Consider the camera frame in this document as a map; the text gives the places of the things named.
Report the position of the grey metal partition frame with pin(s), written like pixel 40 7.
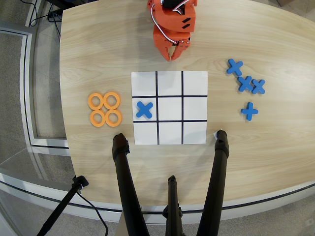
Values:
pixel 25 86

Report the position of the small white sticker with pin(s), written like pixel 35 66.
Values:
pixel 214 135

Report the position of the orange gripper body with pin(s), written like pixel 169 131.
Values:
pixel 164 41

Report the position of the short black tripod leg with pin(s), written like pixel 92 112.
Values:
pixel 173 209

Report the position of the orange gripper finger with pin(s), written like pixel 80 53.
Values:
pixel 180 50
pixel 163 49

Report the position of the blue foam cross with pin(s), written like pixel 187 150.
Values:
pixel 245 83
pixel 258 86
pixel 249 111
pixel 144 109
pixel 235 67

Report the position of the thin black stand pole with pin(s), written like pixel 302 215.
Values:
pixel 61 206

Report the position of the white tic-tac-toe grid sheet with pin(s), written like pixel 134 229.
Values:
pixel 169 109

